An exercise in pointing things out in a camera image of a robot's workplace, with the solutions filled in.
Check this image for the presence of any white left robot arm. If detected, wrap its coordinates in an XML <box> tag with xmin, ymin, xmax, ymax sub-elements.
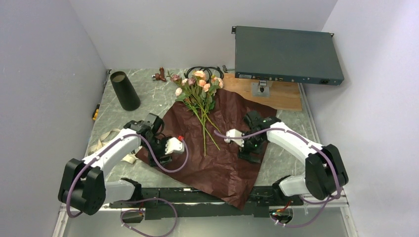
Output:
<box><xmin>58</xmin><ymin>113</ymin><xmax>184</xmax><ymax>215</ymax></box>

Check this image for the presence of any dark red wrapping paper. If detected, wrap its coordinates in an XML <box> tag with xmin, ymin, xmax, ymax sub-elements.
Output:
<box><xmin>134</xmin><ymin>89</ymin><xmax>277</xmax><ymax>209</ymax></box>

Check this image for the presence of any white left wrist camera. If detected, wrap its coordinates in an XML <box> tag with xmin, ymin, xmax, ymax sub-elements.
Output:
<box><xmin>165</xmin><ymin>137</ymin><xmax>185</xmax><ymax>155</ymax></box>

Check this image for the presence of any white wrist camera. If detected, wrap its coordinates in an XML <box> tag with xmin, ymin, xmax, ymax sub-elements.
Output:
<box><xmin>165</xmin><ymin>137</ymin><xmax>185</xmax><ymax>155</ymax></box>
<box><xmin>224</xmin><ymin>129</ymin><xmax>245</xmax><ymax>148</ymax></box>

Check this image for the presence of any coiled black cable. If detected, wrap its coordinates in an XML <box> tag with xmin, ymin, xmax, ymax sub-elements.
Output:
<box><xmin>185</xmin><ymin>66</ymin><xmax>225</xmax><ymax>81</ymax></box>

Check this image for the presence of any dark green network switch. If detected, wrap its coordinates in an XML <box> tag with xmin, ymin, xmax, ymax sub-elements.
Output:
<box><xmin>232</xmin><ymin>26</ymin><xmax>344</xmax><ymax>86</ymax></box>

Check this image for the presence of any black cone vase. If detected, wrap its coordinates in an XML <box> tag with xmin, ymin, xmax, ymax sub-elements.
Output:
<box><xmin>110</xmin><ymin>71</ymin><xmax>141</xmax><ymax>111</ymax></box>

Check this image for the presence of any red flower bouquet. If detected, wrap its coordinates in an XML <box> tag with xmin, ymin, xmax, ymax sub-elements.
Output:
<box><xmin>166</xmin><ymin>71</ymin><xmax>224</xmax><ymax>155</ymax></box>

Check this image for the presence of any brown small figurine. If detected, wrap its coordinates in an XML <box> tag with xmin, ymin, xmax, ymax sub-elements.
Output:
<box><xmin>151</xmin><ymin>67</ymin><xmax>167</xmax><ymax>82</ymax></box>

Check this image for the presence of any metal switch stand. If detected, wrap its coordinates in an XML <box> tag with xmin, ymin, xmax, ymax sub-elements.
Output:
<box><xmin>251</xmin><ymin>80</ymin><xmax>272</xmax><ymax>97</ymax></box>

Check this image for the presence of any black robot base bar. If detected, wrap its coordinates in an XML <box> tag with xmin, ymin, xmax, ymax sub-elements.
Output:
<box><xmin>110</xmin><ymin>183</ymin><xmax>303</xmax><ymax>221</ymax></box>

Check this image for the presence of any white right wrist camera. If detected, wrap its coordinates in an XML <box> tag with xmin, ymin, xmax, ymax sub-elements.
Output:
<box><xmin>224</xmin><ymin>129</ymin><xmax>245</xmax><ymax>148</ymax></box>

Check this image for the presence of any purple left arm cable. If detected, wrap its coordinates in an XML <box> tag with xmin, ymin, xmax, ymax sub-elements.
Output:
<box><xmin>65</xmin><ymin>133</ymin><xmax>190</xmax><ymax>237</ymax></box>

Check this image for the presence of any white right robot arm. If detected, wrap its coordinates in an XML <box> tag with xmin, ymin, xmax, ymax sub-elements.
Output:
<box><xmin>227</xmin><ymin>111</ymin><xmax>349</xmax><ymax>205</ymax></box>

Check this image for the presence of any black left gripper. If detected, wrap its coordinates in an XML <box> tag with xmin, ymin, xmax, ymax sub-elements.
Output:
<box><xmin>142</xmin><ymin>136</ymin><xmax>173</xmax><ymax>168</ymax></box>

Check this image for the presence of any yellow tool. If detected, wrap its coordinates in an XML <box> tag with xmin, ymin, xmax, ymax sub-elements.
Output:
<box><xmin>92</xmin><ymin>104</ymin><xmax>100</xmax><ymax>121</ymax></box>

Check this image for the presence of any beige ribbon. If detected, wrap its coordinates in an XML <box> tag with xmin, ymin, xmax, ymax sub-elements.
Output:
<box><xmin>87</xmin><ymin>128</ymin><xmax>139</xmax><ymax>164</ymax></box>

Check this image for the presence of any aluminium frame rail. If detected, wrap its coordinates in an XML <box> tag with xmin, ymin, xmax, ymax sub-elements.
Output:
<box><xmin>53</xmin><ymin>196</ymin><xmax>359</xmax><ymax>237</ymax></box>

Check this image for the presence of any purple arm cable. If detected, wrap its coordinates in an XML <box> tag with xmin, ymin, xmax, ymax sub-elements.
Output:
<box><xmin>213</xmin><ymin>127</ymin><xmax>344</xmax><ymax>229</ymax></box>
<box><xmin>65</xmin><ymin>133</ymin><xmax>190</xmax><ymax>237</ymax></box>

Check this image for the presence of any wooden board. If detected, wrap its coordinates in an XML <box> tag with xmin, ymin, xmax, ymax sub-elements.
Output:
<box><xmin>223</xmin><ymin>73</ymin><xmax>302</xmax><ymax>111</ymax></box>

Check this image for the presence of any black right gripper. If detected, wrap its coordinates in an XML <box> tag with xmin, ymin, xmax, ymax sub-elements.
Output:
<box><xmin>237</xmin><ymin>130</ymin><xmax>265</xmax><ymax>164</ymax></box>

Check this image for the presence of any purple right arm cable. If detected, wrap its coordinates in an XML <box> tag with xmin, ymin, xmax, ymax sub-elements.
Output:
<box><xmin>213</xmin><ymin>127</ymin><xmax>344</xmax><ymax>229</ymax></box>

